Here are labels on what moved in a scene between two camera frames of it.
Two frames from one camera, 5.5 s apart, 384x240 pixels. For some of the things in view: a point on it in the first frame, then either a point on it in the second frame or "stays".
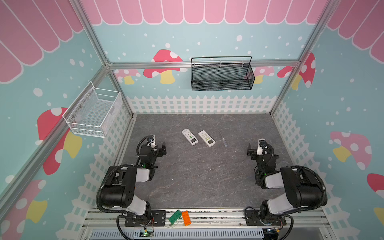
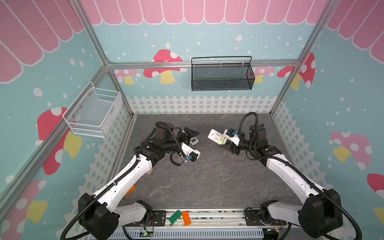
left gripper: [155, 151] to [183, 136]
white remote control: [208, 139] to [217, 137]
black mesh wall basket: [222, 73] stays
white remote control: [192, 139] stays
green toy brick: [175, 216] stays
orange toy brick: [186, 218] stays
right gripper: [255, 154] to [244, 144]
